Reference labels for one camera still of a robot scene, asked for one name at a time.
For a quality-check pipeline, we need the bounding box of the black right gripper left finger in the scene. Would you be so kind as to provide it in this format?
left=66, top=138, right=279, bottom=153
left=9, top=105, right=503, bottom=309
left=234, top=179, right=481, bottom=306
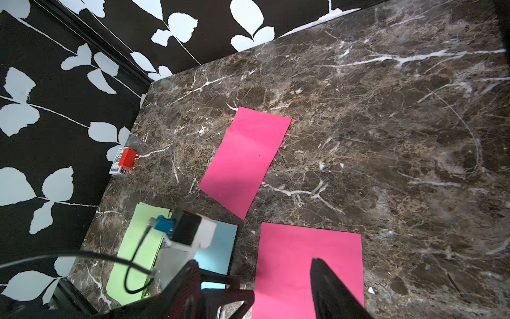
left=95, top=260, right=255, bottom=318

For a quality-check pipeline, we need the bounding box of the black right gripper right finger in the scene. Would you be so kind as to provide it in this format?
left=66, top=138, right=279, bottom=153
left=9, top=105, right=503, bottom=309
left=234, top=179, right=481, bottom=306
left=310, top=259, right=373, bottom=319

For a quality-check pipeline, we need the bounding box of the light blue paper sheet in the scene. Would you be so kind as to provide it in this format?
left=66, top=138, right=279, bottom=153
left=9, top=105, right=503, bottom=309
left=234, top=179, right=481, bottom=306
left=195, top=221, right=238, bottom=275

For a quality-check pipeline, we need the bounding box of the pink paper sheet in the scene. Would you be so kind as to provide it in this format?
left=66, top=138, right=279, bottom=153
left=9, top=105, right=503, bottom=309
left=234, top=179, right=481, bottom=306
left=252, top=223, right=365, bottom=319
left=199, top=107, right=292, bottom=220

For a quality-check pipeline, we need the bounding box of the playing card box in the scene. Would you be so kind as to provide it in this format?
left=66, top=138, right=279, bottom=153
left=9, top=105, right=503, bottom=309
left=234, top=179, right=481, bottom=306
left=109, top=147, right=138, bottom=175

